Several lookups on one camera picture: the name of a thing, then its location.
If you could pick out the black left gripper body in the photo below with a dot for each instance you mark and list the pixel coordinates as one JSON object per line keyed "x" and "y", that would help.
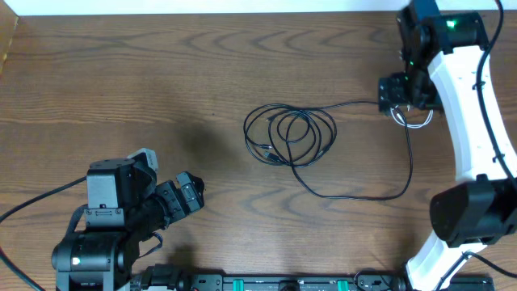
{"x": 184, "y": 194}

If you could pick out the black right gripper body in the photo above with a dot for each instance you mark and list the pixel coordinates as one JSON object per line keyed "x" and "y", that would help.
{"x": 415, "y": 88}

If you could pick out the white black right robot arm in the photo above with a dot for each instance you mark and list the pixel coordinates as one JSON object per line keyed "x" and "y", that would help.
{"x": 447, "y": 69}

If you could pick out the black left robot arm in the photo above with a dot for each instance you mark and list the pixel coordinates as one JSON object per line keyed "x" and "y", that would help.
{"x": 126, "y": 205}

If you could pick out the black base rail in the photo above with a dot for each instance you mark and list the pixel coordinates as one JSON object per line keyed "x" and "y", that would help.
{"x": 168, "y": 277}

